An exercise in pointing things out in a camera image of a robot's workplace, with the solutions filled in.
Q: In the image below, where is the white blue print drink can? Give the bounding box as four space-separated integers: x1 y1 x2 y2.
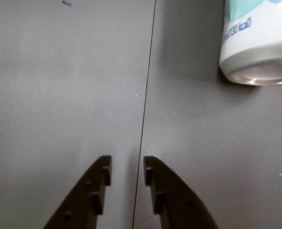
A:
218 0 282 86

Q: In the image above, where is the dark grey mat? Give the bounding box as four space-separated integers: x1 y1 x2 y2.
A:
132 0 282 229
0 0 156 229

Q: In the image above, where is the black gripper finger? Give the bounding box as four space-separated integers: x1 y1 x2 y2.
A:
143 156 220 229
42 155 112 229

